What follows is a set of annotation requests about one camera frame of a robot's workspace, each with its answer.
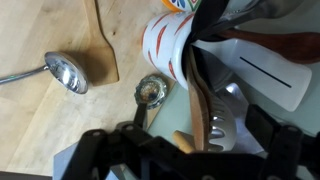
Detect dark reddish wooden spoon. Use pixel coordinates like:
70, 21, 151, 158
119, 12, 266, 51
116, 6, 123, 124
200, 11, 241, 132
216, 28, 320, 65

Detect white plastic slotted spatula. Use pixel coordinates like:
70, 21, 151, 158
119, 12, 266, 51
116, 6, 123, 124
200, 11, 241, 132
193, 37, 313, 113

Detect pale wooden utensil handle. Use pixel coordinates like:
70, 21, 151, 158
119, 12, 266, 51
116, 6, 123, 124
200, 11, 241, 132
172, 129, 196, 155

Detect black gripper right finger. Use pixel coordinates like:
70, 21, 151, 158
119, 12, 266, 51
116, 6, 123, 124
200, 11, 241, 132
245, 104, 320, 180

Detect flat wooden spatula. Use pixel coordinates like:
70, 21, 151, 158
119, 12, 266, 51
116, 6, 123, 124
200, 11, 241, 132
82, 0, 120, 88

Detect long metal ladle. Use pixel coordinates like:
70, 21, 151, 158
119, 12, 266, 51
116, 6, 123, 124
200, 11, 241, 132
0, 50, 90, 95

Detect metal slotted spoon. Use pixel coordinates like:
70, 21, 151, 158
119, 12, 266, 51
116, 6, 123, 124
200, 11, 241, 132
208, 94, 238, 153

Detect white utensil holder red pattern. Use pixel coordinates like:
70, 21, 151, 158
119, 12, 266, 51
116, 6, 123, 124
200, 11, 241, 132
141, 11, 198, 91

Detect black plastic utensil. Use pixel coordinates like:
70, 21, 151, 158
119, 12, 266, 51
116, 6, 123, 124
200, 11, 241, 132
182, 0, 234, 64

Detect colourful patterned round plate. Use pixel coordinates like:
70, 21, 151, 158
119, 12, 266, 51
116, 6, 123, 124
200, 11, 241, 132
161, 0, 203, 13

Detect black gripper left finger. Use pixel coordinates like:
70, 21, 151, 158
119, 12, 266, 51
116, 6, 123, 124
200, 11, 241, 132
61, 102, 149, 180

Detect brown wooden spoon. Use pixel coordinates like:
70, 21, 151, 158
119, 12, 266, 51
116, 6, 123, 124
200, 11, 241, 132
184, 45, 212, 153

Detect grey plastic spoon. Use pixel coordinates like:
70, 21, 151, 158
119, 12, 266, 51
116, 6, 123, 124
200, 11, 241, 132
223, 0, 306, 26

